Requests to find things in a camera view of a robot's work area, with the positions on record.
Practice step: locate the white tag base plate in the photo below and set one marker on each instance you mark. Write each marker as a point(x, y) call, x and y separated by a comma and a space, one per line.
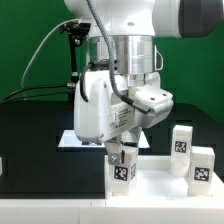
point(69, 139)

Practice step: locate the white square table top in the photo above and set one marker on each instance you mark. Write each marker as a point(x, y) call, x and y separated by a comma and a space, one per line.
point(154, 180)

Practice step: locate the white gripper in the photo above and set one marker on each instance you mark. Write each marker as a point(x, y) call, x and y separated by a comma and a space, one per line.
point(104, 116)

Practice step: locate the white front fence bar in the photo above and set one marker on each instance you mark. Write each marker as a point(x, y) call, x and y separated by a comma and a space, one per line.
point(189, 211)

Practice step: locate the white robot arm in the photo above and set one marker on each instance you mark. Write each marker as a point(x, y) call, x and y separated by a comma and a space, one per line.
point(119, 91)

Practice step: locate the white left fence piece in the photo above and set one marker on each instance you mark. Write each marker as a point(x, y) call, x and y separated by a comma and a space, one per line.
point(1, 166)

